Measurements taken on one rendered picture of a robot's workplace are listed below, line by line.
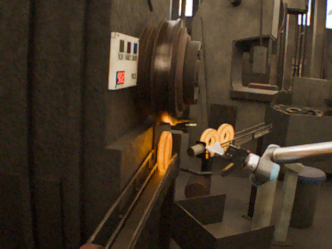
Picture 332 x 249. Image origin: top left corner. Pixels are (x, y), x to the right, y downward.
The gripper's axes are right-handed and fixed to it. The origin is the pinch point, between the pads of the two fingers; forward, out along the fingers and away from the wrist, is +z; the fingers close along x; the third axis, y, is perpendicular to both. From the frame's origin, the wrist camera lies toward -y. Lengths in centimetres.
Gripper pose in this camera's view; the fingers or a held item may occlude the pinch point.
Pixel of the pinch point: (207, 149)
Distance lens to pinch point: 165.1
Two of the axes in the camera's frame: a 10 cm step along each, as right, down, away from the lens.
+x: -2.0, 1.6, -9.7
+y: 3.5, -9.1, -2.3
